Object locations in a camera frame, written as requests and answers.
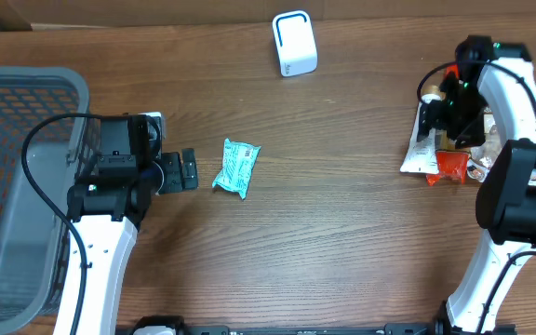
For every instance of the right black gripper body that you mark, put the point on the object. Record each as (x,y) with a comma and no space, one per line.
(435,114)

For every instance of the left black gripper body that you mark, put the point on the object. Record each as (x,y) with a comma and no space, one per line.
(173,172)

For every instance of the beige Pantree snack bag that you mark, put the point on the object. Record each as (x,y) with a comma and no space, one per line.
(484,156)

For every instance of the teal snack packet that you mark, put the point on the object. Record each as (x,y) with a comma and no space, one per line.
(238,161)

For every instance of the orange pasta packet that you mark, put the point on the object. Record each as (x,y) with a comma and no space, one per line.
(451,163)

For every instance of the white tube with gold cap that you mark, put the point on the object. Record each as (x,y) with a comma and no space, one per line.
(421,154)

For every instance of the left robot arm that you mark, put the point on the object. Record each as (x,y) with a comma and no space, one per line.
(106,205)

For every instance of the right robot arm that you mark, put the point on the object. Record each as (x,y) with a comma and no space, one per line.
(499,76)

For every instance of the white barcode scanner stand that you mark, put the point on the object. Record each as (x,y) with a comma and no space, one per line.
(295,43)

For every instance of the grey plastic shopping basket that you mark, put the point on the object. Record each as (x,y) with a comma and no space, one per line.
(33,242)

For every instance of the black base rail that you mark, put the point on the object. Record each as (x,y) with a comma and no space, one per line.
(175,325)

